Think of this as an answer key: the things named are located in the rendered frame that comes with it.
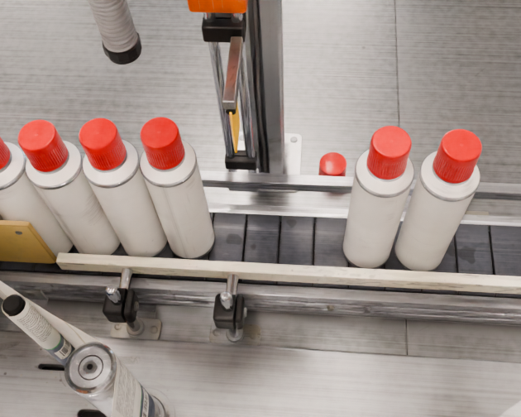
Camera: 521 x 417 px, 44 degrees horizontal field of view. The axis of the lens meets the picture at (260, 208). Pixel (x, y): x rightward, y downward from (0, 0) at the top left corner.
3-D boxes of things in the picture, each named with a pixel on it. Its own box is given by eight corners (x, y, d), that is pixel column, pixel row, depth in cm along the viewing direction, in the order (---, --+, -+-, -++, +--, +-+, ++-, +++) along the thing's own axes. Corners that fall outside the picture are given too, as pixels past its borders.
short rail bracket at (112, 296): (121, 341, 72) (92, 302, 61) (131, 288, 75) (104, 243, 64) (149, 342, 71) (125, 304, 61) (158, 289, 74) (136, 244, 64)
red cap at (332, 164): (346, 167, 81) (348, 152, 79) (343, 189, 80) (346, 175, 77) (320, 164, 82) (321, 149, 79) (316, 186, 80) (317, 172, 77)
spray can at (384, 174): (341, 269, 69) (359, 166, 51) (342, 226, 72) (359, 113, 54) (390, 271, 69) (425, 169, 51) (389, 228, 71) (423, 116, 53)
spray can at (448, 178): (394, 272, 69) (431, 170, 51) (394, 229, 71) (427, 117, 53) (444, 275, 68) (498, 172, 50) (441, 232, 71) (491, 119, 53)
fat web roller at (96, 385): (115, 441, 62) (51, 396, 45) (123, 393, 64) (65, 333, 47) (162, 444, 61) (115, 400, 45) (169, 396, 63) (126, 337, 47)
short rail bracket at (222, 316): (220, 347, 71) (207, 309, 60) (223, 321, 72) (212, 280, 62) (249, 348, 71) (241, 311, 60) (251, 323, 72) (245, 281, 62)
